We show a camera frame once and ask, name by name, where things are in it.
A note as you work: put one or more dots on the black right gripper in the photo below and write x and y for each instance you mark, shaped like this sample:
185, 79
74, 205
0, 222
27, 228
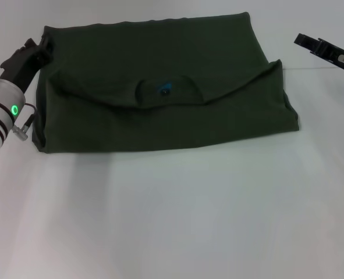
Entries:
339, 55

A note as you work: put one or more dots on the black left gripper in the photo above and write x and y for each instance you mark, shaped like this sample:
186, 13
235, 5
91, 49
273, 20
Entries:
20, 65

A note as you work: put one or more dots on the dark green FREE t-shirt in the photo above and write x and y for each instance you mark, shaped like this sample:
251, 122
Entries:
160, 116

